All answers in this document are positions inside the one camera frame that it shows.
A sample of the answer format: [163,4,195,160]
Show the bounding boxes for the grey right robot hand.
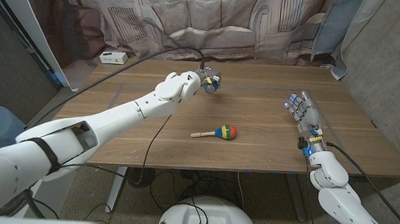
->
[280,89,330,156]

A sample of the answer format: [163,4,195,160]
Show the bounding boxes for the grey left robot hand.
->
[197,66,223,95]

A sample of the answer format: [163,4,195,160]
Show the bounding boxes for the blue spiky stress ball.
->
[203,80,220,95]

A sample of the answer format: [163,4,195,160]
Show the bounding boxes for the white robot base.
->
[156,192,261,224]

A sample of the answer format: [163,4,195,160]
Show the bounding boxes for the colourful striped wooden maraca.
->
[189,120,239,142]

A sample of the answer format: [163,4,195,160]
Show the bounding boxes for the printed sofa room backdrop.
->
[6,0,366,110]

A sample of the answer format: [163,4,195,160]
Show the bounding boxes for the metal table leg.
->
[104,165,128,213]
[282,173,310,223]

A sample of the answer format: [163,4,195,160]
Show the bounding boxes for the white power strip box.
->
[98,50,130,66]

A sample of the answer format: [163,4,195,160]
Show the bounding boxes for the pale blue curtain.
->
[310,0,366,82]

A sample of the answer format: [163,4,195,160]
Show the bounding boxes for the black round floor fan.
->
[126,166,157,190]

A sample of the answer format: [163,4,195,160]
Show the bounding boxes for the white partition panel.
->
[0,0,71,82]

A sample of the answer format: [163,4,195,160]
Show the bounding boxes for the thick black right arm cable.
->
[320,142,400,224]

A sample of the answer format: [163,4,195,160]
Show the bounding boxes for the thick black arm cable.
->
[25,35,207,143]
[320,142,400,224]

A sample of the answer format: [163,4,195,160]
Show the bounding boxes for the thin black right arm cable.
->
[300,156,335,224]

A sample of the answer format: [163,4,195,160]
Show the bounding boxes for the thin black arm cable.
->
[59,106,173,192]
[300,156,335,224]

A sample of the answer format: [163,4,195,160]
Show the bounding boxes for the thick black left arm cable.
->
[25,35,207,143]

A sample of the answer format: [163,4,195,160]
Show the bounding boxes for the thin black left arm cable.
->
[59,106,173,192]

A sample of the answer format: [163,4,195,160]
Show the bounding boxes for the grey floor cable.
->
[234,171,246,211]

